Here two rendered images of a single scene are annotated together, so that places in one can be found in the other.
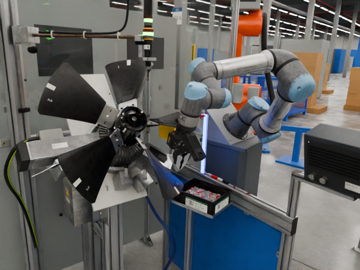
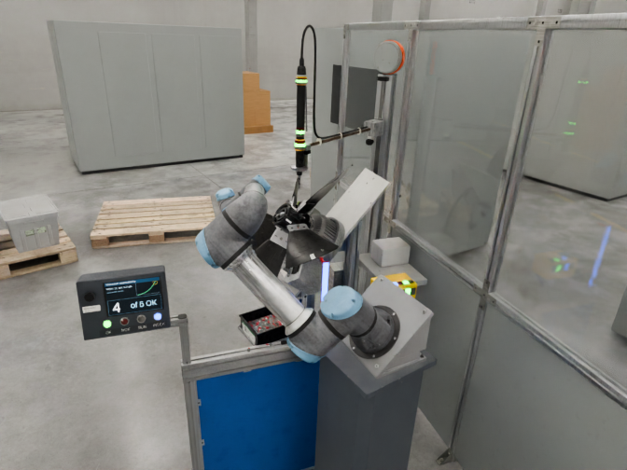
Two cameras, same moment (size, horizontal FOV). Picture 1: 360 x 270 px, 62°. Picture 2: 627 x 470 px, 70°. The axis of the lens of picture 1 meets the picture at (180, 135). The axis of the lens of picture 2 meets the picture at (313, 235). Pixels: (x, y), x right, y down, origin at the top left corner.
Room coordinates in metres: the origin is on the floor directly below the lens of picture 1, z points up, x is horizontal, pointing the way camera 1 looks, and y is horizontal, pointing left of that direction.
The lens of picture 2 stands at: (1.93, -1.58, 1.96)
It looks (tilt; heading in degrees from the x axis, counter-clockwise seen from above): 24 degrees down; 108
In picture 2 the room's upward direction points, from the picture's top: 2 degrees clockwise
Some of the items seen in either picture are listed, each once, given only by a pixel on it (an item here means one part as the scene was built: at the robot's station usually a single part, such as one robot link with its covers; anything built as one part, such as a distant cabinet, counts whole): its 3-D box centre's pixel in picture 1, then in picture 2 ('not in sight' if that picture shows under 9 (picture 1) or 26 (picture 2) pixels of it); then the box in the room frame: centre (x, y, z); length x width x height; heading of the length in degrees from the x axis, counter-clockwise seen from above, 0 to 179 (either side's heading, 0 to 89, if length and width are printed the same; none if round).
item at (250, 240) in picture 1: (212, 248); (297, 419); (1.44, -0.20, 0.45); 0.82 x 0.02 x 0.66; 38
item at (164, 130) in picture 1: (172, 132); (392, 291); (1.75, 0.04, 1.02); 0.16 x 0.10 x 0.11; 38
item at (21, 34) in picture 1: (24, 35); (374, 128); (1.48, 0.74, 1.54); 0.10 x 0.07 x 0.09; 73
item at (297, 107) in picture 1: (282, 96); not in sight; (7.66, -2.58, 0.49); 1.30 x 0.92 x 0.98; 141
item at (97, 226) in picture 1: (103, 232); not in sight; (1.39, 0.39, 0.56); 0.19 x 0.04 x 0.04; 38
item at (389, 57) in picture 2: not in sight; (389, 57); (1.51, 0.83, 1.88); 0.16 x 0.07 x 0.16; 163
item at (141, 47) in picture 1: (145, 47); (300, 157); (1.30, 0.15, 1.50); 0.09 x 0.07 x 0.10; 73
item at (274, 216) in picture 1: (216, 186); (299, 349); (1.44, -0.20, 0.82); 0.90 x 0.04 x 0.08; 38
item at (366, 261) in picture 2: not in sight; (389, 269); (1.66, 0.57, 0.85); 0.36 x 0.24 x 0.03; 128
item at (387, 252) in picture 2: not in sight; (388, 250); (1.64, 0.65, 0.92); 0.17 x 0.16 x 0.11; 38
